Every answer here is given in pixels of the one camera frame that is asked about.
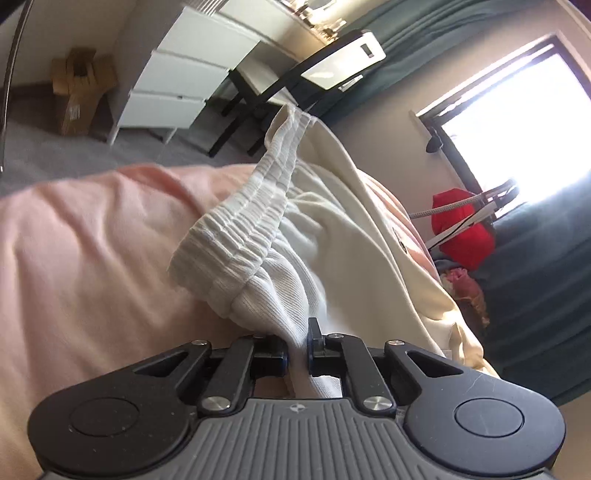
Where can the white appliance with display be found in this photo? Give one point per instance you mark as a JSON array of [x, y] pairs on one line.
[[346, 60]]

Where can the window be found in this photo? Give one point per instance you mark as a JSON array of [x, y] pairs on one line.
[[521, 120]]

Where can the cream garment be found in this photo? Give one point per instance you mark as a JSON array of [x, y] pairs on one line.
[[369, 207]]

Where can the white ribbed pants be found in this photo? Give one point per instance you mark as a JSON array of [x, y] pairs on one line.
[[277, 258]]

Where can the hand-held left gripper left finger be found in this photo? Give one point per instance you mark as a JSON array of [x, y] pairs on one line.
[[286, 363]]

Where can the cardboard box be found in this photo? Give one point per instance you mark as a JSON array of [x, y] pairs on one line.
[[78, 87]]

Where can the black frame chair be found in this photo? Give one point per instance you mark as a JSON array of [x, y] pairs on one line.
[[244, 101]]

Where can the white drawer cabinet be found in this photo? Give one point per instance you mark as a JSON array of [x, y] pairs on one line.
[[184, 69]]

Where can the pink bed sheet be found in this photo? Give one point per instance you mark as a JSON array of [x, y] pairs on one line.
[[92, 258]]

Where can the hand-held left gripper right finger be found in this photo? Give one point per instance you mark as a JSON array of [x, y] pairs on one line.
[[310, 365]]

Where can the pink patterned cloth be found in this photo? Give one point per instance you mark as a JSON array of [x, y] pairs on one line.
[[466, 288]]

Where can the green curtain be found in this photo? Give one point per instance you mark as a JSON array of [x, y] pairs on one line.
[[438, 50]]

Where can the dark teal blanket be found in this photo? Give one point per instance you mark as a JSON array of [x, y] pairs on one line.
[[540, 300]]

